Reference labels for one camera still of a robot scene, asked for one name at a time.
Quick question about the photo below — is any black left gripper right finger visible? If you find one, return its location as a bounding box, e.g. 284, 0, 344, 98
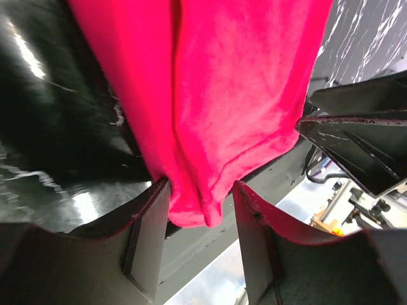
233, 181, 406, 304

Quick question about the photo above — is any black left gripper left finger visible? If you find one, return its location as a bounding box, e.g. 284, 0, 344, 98
1, 179, 170, 304

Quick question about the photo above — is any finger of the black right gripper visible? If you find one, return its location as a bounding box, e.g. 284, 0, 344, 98
296, 111, 406, 196
310, 71, 406, 115

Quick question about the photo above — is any red t shirt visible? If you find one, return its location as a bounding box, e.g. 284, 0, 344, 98
69, 1, 333, 227

